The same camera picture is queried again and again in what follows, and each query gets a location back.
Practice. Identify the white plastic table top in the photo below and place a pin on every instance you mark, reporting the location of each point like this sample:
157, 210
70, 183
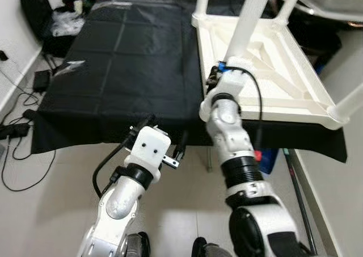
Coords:
295, 98

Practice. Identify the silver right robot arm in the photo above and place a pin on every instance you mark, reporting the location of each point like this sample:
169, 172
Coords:
227, 132

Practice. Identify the metal support table leg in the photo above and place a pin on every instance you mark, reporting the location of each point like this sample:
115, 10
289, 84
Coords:
207, 158

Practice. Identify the black tablecloth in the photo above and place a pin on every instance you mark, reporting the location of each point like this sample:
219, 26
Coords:
130, 70

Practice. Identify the blue box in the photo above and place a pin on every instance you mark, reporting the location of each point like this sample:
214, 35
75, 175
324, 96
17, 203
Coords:
266, 160

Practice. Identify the robot left leg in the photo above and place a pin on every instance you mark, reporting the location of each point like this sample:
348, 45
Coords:
136, 245

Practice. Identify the robot leg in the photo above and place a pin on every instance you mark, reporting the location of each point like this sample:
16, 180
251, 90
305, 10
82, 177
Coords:
207, 250
136, 245

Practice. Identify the clear plastic wrapper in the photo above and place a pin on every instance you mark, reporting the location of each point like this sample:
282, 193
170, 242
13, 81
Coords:
68, 68

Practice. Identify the robot right leg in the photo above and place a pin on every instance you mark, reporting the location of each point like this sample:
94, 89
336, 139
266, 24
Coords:
207, 250

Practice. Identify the large black power adapter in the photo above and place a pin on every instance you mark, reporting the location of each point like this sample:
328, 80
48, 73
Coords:
41, 80

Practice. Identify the large black round basin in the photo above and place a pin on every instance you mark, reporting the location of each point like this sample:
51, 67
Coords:
317, 38

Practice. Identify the small black power adapter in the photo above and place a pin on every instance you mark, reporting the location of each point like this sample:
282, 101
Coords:
28, 114

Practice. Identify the clear plastic film strip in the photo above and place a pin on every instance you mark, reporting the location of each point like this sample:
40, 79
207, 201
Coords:
110, 6

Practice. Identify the crumpled clear plastic bag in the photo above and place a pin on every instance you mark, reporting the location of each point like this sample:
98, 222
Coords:
68, 24

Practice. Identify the black rod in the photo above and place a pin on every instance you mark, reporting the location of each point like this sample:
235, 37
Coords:
298, 194

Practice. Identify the black power strip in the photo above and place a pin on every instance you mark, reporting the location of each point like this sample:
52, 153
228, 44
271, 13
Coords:
14, 131

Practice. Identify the black fabric bag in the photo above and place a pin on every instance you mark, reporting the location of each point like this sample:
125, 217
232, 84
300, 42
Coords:
34, 7

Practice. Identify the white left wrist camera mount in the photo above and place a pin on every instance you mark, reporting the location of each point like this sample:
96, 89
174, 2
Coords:
150, 146

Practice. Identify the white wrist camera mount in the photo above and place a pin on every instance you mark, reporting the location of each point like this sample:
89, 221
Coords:
238, 72
150, 146

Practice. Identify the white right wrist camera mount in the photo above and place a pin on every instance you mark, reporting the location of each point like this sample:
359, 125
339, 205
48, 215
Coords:
238, 72

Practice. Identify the large black wall plug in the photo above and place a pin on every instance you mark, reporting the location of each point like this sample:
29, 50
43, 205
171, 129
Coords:
3, 55

